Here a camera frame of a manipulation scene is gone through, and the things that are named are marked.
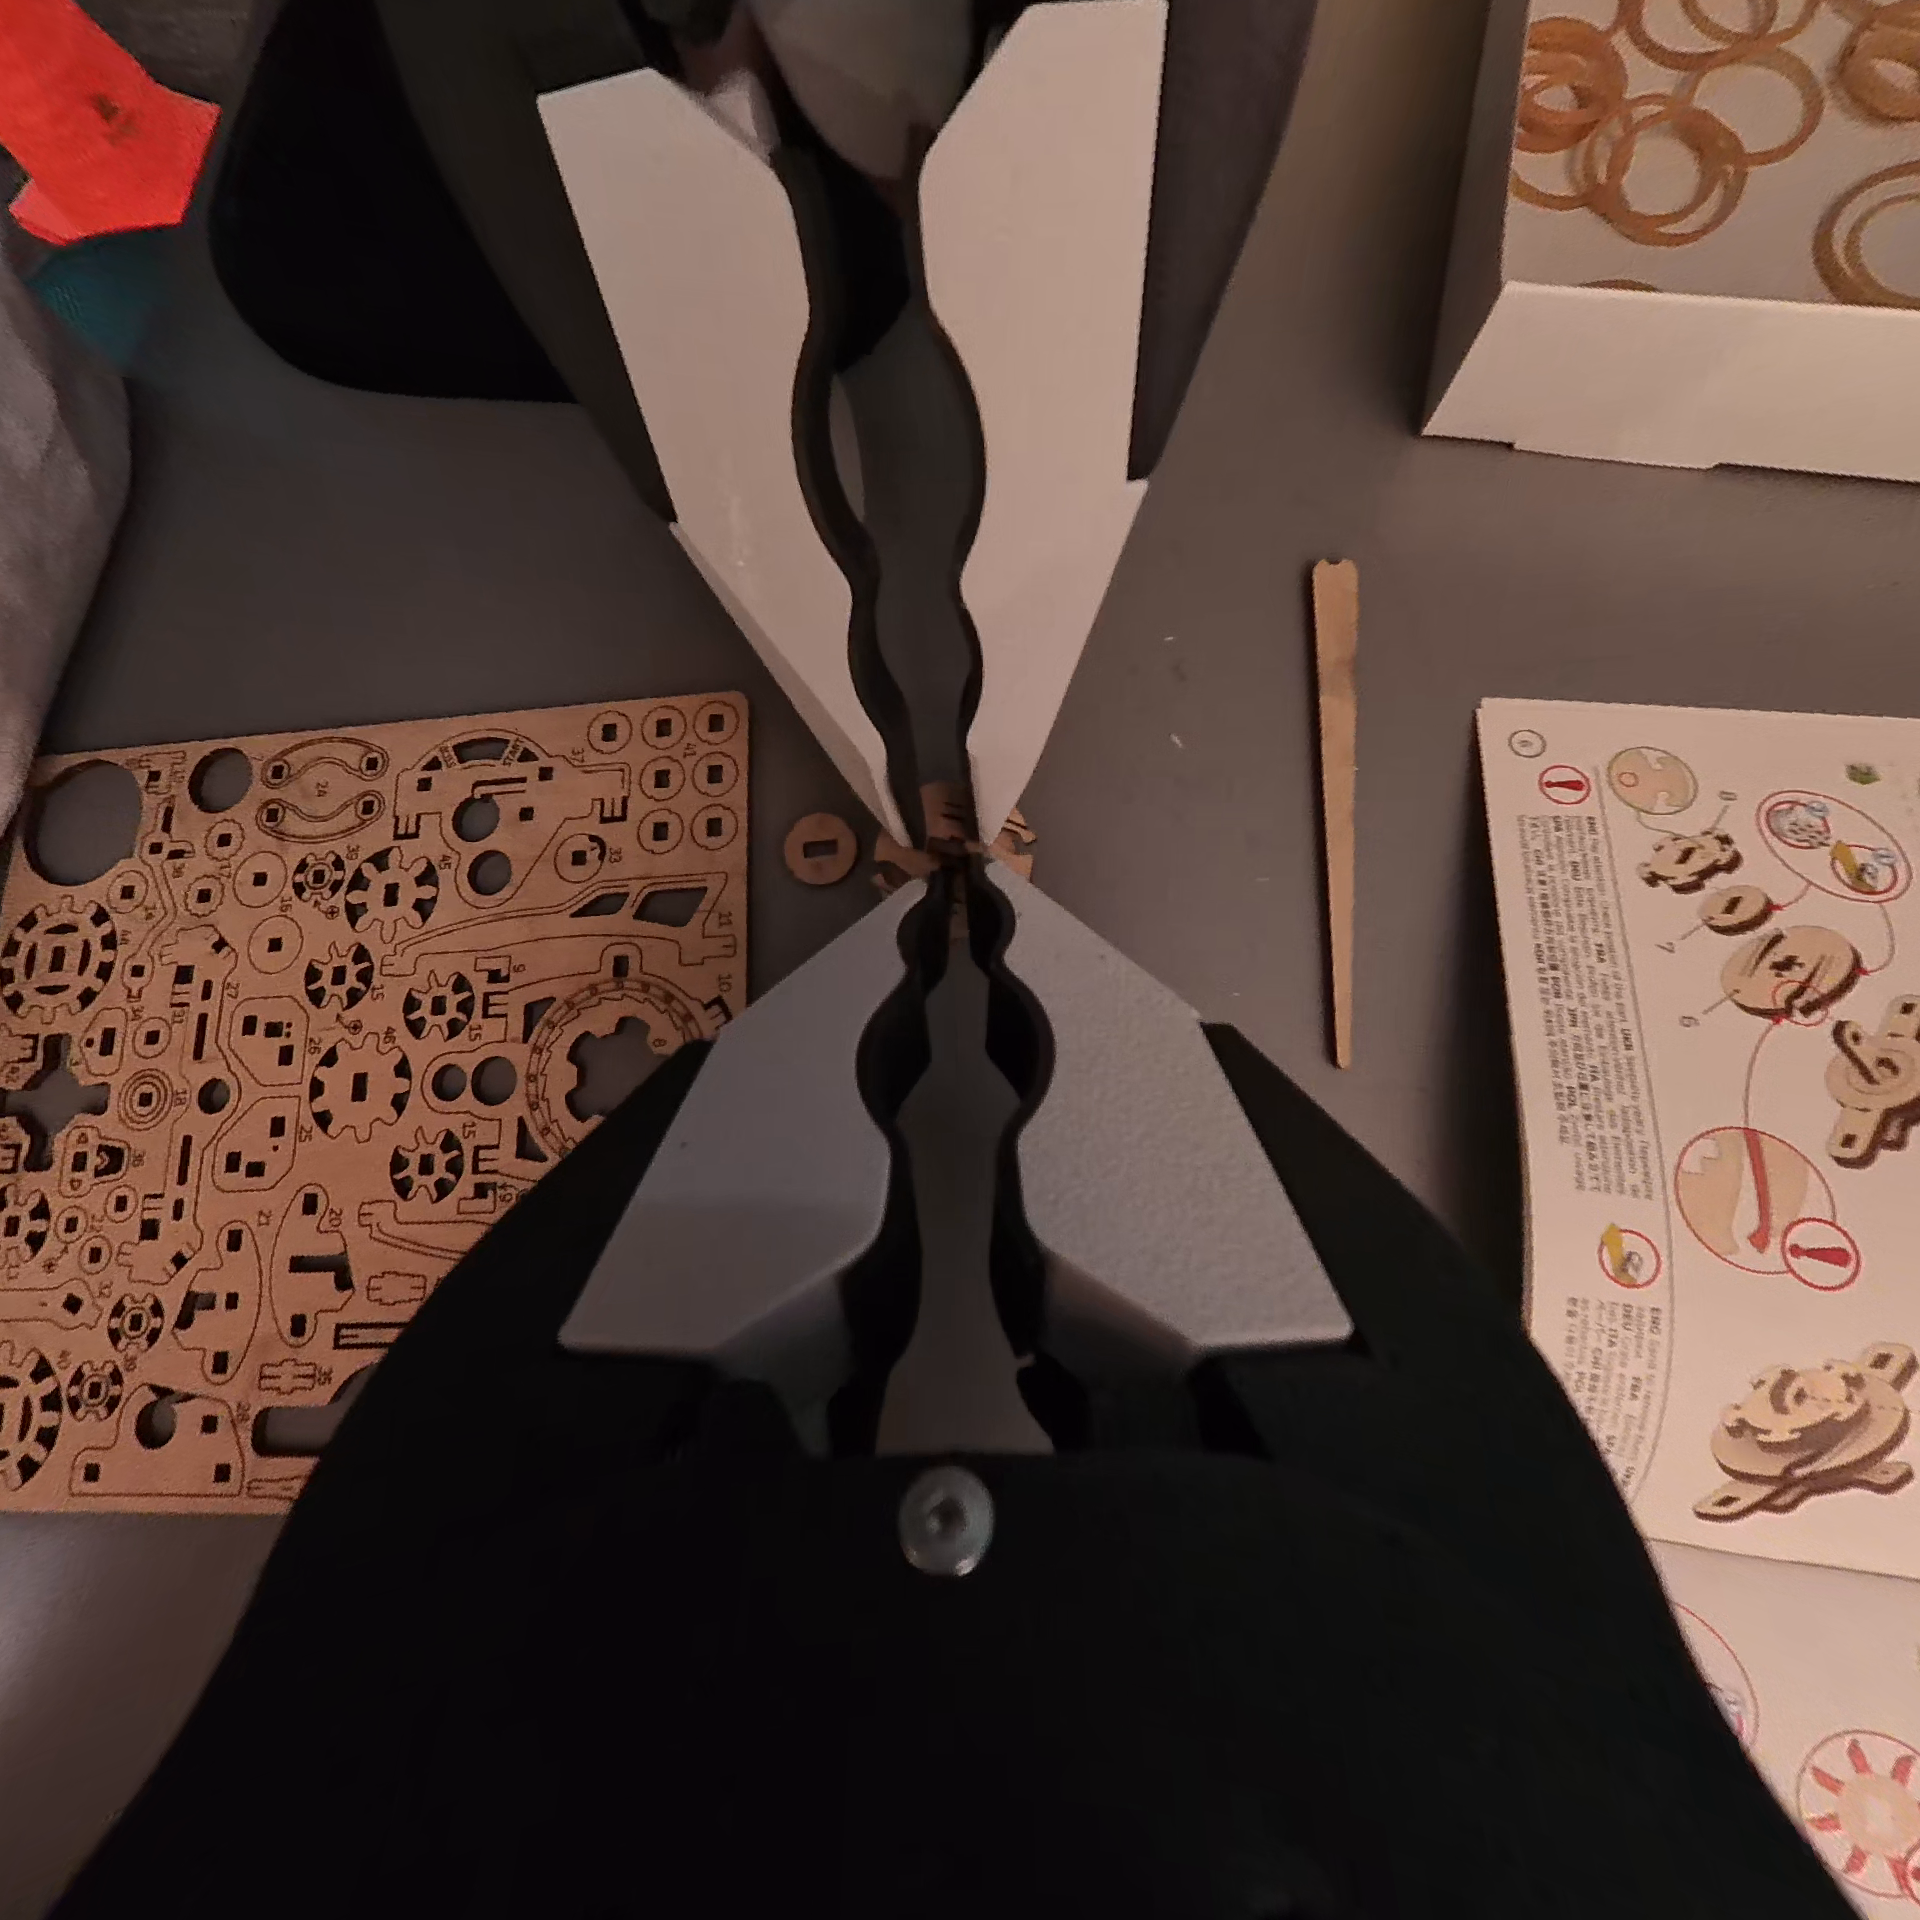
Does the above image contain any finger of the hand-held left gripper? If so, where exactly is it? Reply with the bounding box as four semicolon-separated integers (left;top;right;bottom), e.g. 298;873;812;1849
537;63;939;845
901;0;1173;839

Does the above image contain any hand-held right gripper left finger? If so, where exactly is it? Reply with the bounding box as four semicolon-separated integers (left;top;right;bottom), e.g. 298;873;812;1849
557;882;944;1454

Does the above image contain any thin wooden stick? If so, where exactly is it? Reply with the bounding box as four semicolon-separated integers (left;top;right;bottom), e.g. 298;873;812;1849
1313;558;1361;1069

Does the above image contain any laser-cut wooden parts sheet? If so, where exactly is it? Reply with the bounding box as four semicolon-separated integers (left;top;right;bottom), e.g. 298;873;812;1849
0;691;752;1517

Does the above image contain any teal strap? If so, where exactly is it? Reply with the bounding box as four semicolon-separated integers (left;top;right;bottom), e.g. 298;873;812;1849
29;230;170;361

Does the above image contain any grey fleece cloth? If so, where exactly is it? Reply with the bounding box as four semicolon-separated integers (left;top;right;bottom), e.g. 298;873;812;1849
0;151;139;758

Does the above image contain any red cloth strip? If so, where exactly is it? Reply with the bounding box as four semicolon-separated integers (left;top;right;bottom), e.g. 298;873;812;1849
0;0;221;249

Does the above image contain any white cardboard box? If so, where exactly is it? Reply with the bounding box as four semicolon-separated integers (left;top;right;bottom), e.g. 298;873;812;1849
1419;0;1920;485

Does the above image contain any illustrated instruction booklet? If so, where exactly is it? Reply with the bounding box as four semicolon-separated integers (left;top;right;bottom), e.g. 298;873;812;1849
1475;698;1920;1920

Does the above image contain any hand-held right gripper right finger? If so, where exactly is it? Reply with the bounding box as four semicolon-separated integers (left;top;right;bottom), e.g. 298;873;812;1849
961;867;1356;1454

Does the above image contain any pile of tan rubber bands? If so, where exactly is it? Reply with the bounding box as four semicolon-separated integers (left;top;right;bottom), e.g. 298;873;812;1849
1507;0;1920;309

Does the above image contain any wooden model assembly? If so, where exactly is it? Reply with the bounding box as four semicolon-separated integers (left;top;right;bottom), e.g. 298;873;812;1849
871;778;1041;889

